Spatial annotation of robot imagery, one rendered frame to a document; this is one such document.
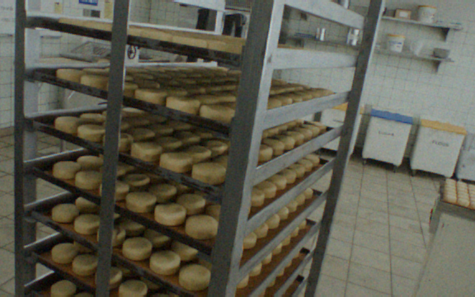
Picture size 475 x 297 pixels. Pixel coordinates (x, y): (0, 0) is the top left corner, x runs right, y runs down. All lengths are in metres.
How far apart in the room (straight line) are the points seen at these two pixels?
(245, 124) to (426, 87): 5.92
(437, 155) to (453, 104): 0.91
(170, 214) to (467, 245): 1.81
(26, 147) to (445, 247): 1.94
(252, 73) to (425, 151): 5.42
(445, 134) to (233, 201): 5.36
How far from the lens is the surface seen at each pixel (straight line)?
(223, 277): 0.60
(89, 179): 0.77
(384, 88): 6.36
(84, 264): 0.86
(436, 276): 2.36
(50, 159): 0.88
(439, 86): 6.40
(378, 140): 5.81
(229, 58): 0.53
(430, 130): 5.81
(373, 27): 1.08
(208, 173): 0.59
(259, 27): 0.50
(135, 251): 0.74
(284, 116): 0.68
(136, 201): 0.70
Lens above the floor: 1.53
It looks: 15 degrees down
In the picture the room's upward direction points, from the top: 9 degrees clockwise
